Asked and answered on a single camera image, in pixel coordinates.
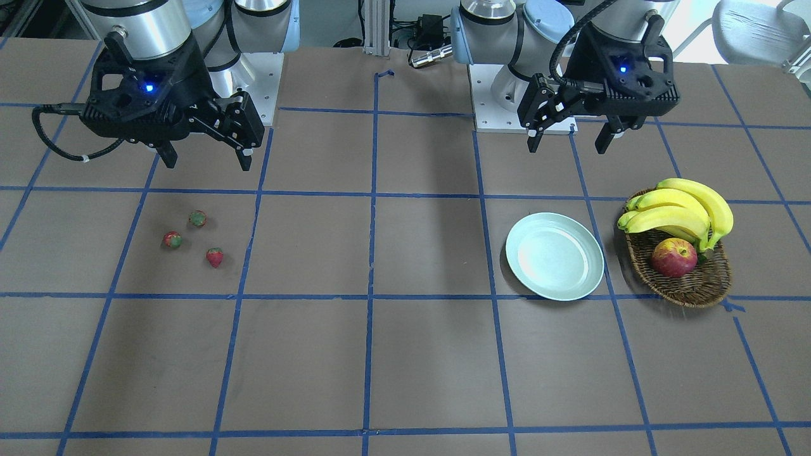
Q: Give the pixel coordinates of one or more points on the brown wicker basket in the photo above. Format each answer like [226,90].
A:
[706,285]

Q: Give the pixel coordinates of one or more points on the red apple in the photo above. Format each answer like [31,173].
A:
[674,257]

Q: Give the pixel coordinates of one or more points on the grey chair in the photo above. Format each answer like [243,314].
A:
[755,34]

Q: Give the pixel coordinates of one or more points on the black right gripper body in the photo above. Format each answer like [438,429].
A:
[196,80]

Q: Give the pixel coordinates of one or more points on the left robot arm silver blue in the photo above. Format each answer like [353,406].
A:
[539,36]

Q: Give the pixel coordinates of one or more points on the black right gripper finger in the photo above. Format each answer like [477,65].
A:
[167,153]
[233,121]

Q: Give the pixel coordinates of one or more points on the aluminium frame post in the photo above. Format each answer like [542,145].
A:
[377,17]

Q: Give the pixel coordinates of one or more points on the light green plate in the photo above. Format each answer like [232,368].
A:
[554,256]

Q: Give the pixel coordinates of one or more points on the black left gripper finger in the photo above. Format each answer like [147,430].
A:
[615,127]
[543,105]

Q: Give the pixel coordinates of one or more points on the yellow banana bunch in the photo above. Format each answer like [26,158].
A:
[684,208]

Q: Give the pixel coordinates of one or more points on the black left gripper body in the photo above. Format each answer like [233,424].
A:
[579,65]

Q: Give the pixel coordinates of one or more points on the red strawberry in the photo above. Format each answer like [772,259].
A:
[197,218]
[214,256]
[172,239]

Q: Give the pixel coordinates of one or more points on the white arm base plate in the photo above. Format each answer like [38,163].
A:
[257,74]
[496,94]

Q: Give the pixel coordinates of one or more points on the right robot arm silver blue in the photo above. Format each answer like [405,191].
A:
[223,29]

